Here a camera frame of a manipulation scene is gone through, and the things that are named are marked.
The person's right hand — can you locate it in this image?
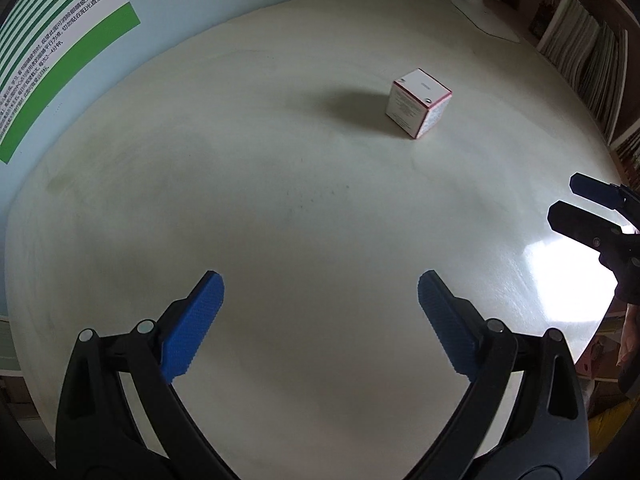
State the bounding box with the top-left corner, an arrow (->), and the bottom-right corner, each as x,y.
617,305 -> 640,368

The row of white booklets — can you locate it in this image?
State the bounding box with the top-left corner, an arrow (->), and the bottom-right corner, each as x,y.
537,0 -> 629,144

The green striped wall poster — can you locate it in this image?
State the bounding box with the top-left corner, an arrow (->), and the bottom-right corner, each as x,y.
0,0 -> 142,165

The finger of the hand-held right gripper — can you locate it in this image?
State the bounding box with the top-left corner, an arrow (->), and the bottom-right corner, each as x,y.
546,200 -> 640,272
570,172 -> 640,212

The brown cardboard box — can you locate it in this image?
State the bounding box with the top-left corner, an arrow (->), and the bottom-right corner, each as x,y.
575,310 -> 626,383

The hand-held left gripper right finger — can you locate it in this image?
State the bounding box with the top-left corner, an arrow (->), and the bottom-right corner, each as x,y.
400,270 -> 591,480

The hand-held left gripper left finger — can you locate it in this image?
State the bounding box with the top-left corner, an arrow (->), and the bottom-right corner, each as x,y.
56,270 -> 226,480

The white red-edged cube box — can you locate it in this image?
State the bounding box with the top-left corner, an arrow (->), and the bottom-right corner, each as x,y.
385,68 -> 453,140

